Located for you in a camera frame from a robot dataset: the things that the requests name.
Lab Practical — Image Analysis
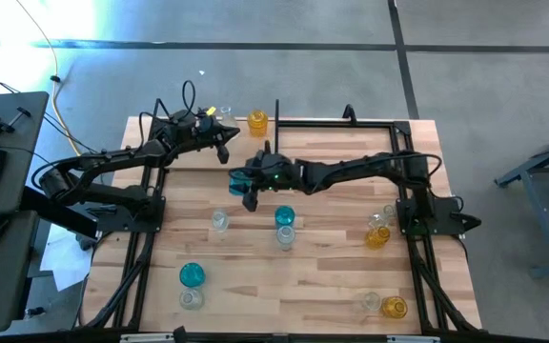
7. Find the grey metal stand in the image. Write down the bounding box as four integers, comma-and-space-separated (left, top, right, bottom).
493, 122, 549, 280

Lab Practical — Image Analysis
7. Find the small teal glass vase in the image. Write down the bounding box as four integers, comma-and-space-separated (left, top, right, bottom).
274, 205, 296, 230

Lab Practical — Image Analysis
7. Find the clear ribbed glass bottle vase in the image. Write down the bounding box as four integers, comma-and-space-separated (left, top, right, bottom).
275, 225, 296, 252

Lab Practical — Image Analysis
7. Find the yellow floor cable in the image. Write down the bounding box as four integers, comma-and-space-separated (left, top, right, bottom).
14, 0, 85, 158

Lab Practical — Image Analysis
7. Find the yellow ribbed glass bottle vase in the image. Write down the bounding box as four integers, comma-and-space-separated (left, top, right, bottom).
363, 225, 393, 251

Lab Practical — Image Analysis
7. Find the black vertical frame post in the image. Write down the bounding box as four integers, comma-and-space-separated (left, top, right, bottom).
273, 98, 280, 176

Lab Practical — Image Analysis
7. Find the yellow diamond textured glass vase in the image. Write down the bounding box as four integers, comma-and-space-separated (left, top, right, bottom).
247, 109, 270, 138

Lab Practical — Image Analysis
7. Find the white paper sheet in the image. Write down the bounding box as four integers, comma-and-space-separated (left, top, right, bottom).
39, 222, 95, 293

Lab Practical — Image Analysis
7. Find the yellow round glass vase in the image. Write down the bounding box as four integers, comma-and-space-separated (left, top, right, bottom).
380, 294, 409, 320

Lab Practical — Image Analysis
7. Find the large teal glass vase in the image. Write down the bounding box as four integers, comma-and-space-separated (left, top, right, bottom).
178, 261, 207, 289

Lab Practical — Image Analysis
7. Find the clear round glass vase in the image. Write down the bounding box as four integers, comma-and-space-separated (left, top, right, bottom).
178, 287, 206, 312

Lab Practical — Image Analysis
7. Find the silver metal bracket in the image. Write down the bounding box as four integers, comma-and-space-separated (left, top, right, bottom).
385, 334, 442, 343
119, 333, 176, 343

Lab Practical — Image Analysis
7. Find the dark grey desk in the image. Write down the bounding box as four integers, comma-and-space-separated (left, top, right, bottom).
0, 91, 51, 334

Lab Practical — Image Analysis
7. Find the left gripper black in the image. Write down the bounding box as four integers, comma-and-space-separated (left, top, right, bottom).
167, 110, 241, 165

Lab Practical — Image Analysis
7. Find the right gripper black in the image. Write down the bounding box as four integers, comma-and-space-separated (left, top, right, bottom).
230, 140, 304, 213

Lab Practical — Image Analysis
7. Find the teal square textured glass vase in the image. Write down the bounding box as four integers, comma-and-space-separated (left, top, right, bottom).
228, 170, 254, 197

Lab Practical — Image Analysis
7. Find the black aluminium table frame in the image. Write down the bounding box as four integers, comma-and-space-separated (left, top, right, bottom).
76, 97, 483, 334

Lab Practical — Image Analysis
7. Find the clear ribbed square glass vase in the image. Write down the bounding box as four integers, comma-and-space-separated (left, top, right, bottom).
211, 208, 231, 234

